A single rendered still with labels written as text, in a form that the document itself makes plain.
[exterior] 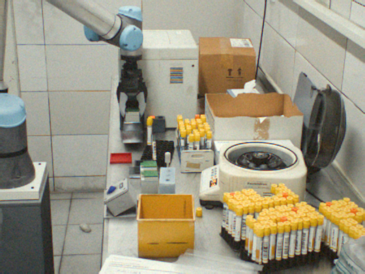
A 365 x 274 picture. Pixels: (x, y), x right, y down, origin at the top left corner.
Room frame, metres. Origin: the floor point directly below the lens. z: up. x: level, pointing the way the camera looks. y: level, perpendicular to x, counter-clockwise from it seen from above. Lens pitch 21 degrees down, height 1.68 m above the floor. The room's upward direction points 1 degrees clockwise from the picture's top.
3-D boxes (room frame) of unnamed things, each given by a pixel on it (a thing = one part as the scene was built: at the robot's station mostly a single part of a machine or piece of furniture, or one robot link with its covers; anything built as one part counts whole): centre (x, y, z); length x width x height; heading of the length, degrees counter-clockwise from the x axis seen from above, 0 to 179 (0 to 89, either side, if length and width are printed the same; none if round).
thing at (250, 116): (1.99, -0.22, 0.95); 0.29 x 0.25 x 0.15; 96
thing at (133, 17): (2.05, 0.18, 1.26); 0.09 x 0.08 x 0.11; 127
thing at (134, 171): (1.75, 0.12, 0.89); 0.09 x 0.05 x 0.04; 96
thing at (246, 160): (1.62, -0.21, 0.97); 0.15 x 0.15 x 0.07
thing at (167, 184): (1.53, 0.04, 0.92); 0.10 x 0.07 x 0.10; 0
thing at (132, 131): (2.05, 0.18, 0.92); 0.21 x 0.07 x 0.05; 6
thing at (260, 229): (1.24, -0.17, 0.93); 0.02 x 0.02 x 0.11
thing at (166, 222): (1.35, 0.04, 0.93); 0.13 x 0.13 x 0.10; 2
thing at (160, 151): (1.88, 0.08, 0.93); 0.17 x 0.09 x 0.11; 174
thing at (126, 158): (1.86, 0.20, 0.88); 0.07 x 0.07 x 0.01; 6
